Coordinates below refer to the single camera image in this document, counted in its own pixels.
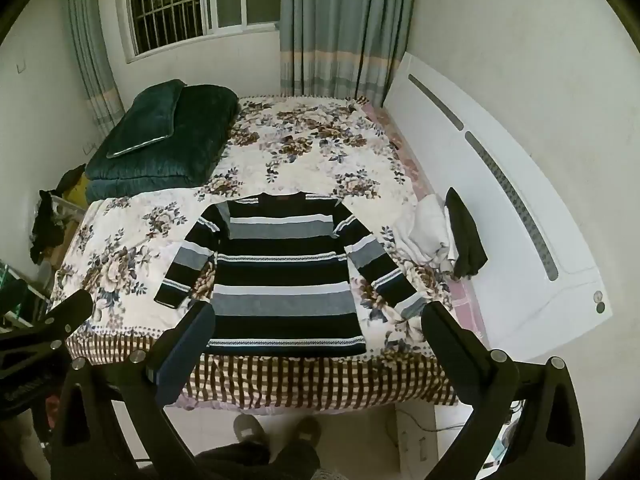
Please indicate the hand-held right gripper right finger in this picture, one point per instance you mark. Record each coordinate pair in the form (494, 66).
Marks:
(450, 347)

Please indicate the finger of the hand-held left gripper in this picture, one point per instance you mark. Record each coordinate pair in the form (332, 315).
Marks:
(72, 310)

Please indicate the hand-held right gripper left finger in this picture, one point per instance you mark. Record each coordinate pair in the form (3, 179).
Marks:
(182, 347)

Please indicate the black grey striped sweater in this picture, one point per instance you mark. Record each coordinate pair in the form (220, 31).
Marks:
(285, 280)

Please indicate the dark clothes pile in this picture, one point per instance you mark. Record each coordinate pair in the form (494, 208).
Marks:
(47, 220)

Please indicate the pink bed sheet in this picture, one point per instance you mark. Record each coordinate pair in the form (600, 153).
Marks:
(465, 305)

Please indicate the white box under bed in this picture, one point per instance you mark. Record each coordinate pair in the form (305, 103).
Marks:
(415, 435)

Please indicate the grey slipper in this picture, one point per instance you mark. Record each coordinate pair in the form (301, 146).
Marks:
(306, 431)
(250, 427)

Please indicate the black cloth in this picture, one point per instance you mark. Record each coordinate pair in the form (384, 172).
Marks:
(465, 240)

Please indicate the white cloth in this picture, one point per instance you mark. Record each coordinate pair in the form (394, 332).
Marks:
(420, 232)

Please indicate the person's dark trousers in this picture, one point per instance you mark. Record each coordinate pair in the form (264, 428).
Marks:
(260, 462)

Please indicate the dark green pillow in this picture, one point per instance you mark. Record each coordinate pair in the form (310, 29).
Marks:
(145, 120)

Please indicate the dark green folded quilt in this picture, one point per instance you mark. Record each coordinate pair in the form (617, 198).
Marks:
(190, 135)

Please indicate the floral bed blanket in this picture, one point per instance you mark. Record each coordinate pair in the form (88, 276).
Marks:
(300, 140)

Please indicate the narrow grey-green curtain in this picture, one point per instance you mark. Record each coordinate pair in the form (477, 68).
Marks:
(92, 50)

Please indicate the barred window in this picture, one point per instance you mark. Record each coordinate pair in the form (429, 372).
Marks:
(200, 0)

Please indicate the wide grey-green curtain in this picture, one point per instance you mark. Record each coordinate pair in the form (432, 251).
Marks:
(340, 25)

